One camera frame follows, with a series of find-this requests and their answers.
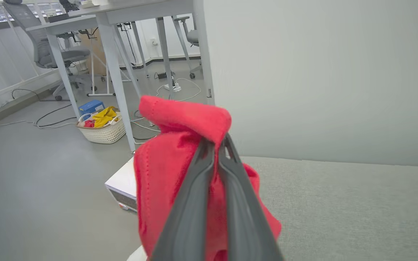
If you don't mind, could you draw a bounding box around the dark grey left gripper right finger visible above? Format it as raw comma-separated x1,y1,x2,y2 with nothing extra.
218,133,284,261

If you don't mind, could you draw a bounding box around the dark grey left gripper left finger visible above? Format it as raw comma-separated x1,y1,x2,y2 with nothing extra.
150,138,216,261

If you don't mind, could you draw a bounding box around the red garment with white sleeve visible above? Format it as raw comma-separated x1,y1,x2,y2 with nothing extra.
134,95,282,261

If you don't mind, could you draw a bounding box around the grey fabric sofa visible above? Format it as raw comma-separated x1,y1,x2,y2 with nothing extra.
127,156,418,261

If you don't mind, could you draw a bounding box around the cream woven laundry basket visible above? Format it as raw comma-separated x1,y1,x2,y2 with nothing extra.
77,111,127,144

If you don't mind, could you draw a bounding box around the yellow cloth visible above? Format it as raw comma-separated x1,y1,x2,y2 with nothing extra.
92,106,119,128

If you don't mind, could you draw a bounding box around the blue box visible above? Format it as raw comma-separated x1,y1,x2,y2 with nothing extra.
78,100,105,116

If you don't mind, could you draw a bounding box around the white metal stand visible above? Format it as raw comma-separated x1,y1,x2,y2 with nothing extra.
87,36,131,96

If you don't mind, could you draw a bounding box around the large grey desk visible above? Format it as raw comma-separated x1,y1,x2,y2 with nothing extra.
67,0,215,153

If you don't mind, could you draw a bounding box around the light grey swivel chair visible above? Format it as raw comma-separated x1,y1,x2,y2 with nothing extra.
175,15,204,79

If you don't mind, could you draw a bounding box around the brown cardboard panel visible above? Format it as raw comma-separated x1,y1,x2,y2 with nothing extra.
79,29,108,76

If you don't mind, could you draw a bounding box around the grey mesh office chair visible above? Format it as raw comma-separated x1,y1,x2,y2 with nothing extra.
2,0,97,102

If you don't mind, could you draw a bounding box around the white equipment case with handle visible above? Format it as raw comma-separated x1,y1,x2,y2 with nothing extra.
104,157,139,212

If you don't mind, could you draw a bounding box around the white floor cable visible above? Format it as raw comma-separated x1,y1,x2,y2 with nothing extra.
131,78,202,133

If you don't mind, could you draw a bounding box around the black floor cable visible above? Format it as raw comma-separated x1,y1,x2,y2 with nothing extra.
11,89,77,128

